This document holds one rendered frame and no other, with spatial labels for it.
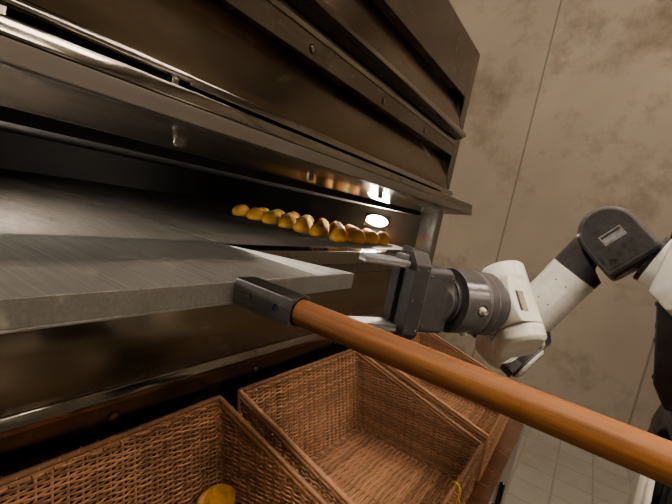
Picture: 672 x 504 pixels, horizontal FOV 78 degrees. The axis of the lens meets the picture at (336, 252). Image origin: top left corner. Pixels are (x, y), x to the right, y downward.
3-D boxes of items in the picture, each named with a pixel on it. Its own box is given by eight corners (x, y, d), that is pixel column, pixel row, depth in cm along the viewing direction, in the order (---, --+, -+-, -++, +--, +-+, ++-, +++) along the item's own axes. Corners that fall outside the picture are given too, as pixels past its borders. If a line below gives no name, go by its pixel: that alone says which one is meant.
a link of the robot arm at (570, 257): (560, 262, 88) (610, 211, 84) (598, 291, 84) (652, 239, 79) (550, 255, 79) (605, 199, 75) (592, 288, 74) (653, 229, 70)
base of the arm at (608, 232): (570, 257, 89) (605, 212, 86) (632, 293, 82) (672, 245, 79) (559, 248, 77) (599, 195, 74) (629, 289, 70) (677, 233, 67)
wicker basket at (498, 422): (344, 416, 149) (359, 343, 145) (403, 376, 197) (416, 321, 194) (480, 485, 124) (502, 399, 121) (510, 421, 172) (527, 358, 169)
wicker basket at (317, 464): (212, 494, 99) (232, 386, 96) (339, 418, 146) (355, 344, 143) (392, 643, 73) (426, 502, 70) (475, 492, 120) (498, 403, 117)
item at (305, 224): (226, 213, 183) (229, 201, 182) (293, 221, 224) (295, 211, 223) (340, 243, 151) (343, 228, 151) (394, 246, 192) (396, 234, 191)
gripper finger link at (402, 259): (356, 257, 52) (398, 263, 54) (367, 262, 49) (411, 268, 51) (358, 244, 52) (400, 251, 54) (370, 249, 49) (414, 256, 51)
